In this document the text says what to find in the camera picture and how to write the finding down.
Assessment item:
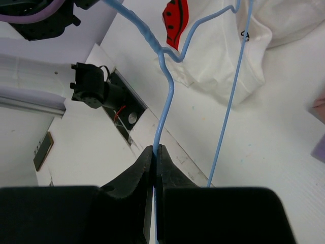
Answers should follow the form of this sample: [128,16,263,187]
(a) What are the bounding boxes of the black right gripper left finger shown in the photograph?
[101,146,153,243]

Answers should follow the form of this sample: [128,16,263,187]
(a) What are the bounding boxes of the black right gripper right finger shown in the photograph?
[155,145,199,243]

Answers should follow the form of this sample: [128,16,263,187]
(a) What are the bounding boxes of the white red printed t-shirt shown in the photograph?
[165,1,324,105]

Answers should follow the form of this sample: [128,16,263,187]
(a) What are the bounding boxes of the light blue wire hanger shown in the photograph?
[101,0,254,244]

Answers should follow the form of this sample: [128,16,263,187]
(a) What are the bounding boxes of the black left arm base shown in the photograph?
[70,63,147,144]

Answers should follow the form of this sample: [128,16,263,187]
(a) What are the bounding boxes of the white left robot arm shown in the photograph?
[1,0,97,41]

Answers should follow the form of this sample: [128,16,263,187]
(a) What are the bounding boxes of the lilac t-shirt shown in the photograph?
[311,135,325,163]

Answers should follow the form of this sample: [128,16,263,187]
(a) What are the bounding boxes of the pink t-shirt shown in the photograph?
[312,98,324,117]

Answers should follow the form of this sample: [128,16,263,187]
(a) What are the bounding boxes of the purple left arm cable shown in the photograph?
[0,0,71,25]

